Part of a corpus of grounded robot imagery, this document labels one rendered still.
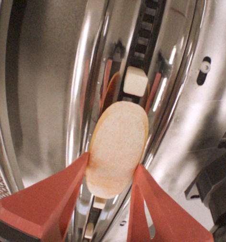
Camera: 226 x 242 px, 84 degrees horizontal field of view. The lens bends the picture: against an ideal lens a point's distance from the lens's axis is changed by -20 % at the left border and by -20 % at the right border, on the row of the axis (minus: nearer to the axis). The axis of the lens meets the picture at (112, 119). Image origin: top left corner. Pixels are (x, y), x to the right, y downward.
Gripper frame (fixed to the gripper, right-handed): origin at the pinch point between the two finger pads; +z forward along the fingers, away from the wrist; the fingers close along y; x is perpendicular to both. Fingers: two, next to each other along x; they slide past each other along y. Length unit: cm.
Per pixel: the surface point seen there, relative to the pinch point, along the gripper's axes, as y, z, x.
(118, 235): -5.3, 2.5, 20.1
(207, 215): -25.6, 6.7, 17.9
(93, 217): -0.2, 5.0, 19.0
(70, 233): 3.3, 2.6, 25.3
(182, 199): -14.2, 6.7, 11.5
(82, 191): 2.2, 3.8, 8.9
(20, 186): 9.5, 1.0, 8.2
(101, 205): -0.4, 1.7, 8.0
